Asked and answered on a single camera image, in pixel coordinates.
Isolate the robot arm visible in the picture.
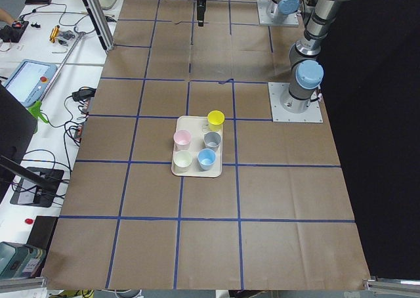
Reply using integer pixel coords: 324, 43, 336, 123
265, 0, 301, 20
280, 0, 350, 113

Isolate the yellow plastic cup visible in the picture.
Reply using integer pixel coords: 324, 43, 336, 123
207, 110, 225, 131

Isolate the pink plastic cup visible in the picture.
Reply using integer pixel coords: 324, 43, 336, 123
173, 129, 192, 150

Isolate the grey plastic cup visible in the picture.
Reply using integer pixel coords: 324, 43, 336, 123
203, 131, 222, 152

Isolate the blue plastic cup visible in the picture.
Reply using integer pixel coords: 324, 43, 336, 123
198, 148, 216, 171

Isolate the pale green plastic cup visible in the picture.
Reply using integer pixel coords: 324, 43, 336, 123
173, 150, 192, 173

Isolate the black power adapter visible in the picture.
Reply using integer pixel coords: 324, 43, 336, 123
72, 87, 96, 102

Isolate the cream plastic tray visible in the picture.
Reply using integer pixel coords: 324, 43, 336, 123
171, 116, 223, 178

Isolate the yellow metal tool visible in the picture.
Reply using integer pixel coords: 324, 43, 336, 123
49, 25, 60, 43

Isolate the black smartphone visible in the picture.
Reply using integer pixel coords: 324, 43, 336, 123
24, 0, 52, 5

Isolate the blue teach pendant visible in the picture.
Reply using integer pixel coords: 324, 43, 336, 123
5, 59, 58, 108

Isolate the green spray bottle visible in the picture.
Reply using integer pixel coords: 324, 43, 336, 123
27, 100, 49, 123

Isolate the black monitor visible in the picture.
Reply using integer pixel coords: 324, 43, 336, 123
0, 87, 58, 198

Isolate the black monitor base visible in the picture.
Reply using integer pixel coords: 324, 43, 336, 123
10, 167, 64, 208

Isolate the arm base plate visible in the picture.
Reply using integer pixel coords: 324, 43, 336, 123
257, 0, 300, 27
268, 82, 323, 123

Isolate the aluminium frame post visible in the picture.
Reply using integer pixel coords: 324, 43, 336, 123
82, 0, 114, 52

